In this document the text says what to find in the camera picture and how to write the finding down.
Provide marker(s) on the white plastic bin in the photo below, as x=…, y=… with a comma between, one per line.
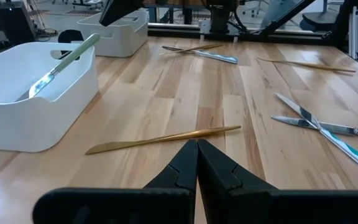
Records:
x=36, y=124

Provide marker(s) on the black equipment case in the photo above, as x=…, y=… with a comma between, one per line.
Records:
x=17, y=25

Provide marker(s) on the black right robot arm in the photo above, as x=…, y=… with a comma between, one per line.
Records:
x=219, y=18

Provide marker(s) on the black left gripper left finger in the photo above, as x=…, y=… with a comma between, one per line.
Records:
x=120, y=205

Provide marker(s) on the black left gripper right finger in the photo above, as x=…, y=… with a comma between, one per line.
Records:
x=275, y=208

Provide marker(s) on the light grey plastic bin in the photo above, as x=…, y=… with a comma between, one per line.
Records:
x=120, y=40

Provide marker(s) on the black round chair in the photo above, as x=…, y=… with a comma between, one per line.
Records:
x=70, y=35

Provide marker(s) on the wooden chopstick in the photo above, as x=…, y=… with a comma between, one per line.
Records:
x=197, y=48

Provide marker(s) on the silver aluminium post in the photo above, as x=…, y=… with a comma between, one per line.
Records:
x=355, y=34

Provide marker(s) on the dark office chair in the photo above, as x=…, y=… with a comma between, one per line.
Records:
x=319, y=18

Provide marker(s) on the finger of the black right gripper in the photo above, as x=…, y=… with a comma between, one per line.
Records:
x=120, y=11

